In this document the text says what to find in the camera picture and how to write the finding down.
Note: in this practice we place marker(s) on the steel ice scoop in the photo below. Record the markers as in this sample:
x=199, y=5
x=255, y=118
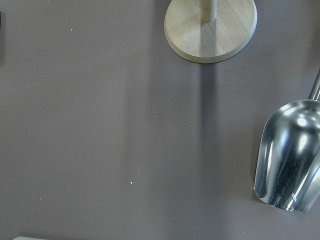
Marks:
x=288, y=164

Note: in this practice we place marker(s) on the wooden mug tree stand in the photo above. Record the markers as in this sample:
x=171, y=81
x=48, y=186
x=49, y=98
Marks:
x=209, y=31

